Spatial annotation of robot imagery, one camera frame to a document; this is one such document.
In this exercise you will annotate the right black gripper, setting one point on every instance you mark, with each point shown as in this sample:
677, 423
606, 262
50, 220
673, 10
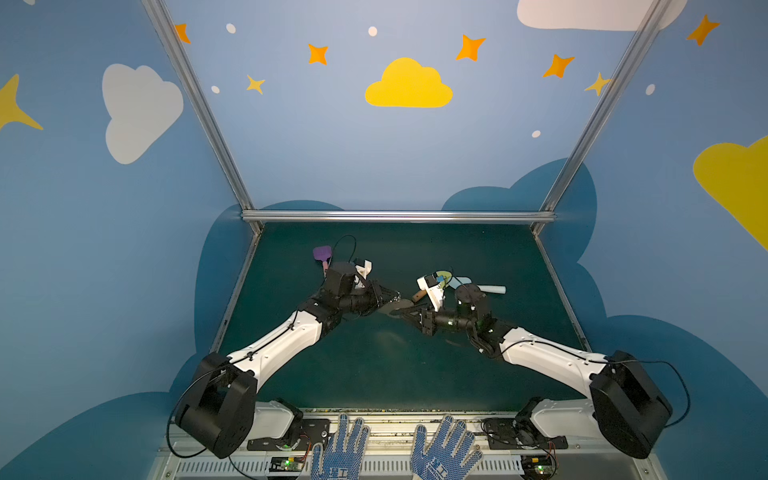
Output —
428, 321

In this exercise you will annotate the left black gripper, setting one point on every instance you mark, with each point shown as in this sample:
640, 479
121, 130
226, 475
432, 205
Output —
372, 295

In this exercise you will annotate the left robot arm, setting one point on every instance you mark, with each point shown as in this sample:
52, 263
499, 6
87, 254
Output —
220, 409

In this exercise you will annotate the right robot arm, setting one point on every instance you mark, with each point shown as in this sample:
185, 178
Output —
620, 402

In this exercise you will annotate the light blue toy shovel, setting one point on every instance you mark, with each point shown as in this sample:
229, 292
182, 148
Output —
456, 282

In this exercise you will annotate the purple pink toy spatula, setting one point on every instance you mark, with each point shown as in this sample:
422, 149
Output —
324, 255

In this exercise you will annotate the right blue dotted work glove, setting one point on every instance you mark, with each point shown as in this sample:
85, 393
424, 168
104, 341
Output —
452, 453

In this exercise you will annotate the blue dotted work glove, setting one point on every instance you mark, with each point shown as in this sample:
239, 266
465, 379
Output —
342, 457
452, 453

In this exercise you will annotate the left blue dotted work glove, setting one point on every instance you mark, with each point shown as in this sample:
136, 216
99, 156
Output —
342, 457

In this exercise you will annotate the right controller board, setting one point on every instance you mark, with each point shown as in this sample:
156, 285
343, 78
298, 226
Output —
538, 467

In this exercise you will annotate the controller board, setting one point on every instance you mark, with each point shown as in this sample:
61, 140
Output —
287, 465
538, 467

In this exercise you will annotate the left controller board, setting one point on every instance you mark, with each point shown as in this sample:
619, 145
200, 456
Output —
287, 465

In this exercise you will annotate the green toy shovel wooden handle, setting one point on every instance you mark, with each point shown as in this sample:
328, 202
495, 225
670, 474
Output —
420, 294

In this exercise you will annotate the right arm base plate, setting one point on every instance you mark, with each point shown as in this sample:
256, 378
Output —
517, 434

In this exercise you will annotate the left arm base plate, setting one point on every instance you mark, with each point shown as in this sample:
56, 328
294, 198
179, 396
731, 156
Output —
300, 436

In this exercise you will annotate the aluminium frame rear bar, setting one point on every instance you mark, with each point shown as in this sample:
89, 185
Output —
442, 217

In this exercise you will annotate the aluminium frame left post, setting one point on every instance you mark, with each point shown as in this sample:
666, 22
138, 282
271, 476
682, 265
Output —
161, 20

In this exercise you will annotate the aluminium frame post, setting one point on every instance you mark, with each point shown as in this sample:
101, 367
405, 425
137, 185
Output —
161, 20
641, 42

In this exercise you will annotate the aluminium frame right post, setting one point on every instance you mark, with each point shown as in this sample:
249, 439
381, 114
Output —
641, 42

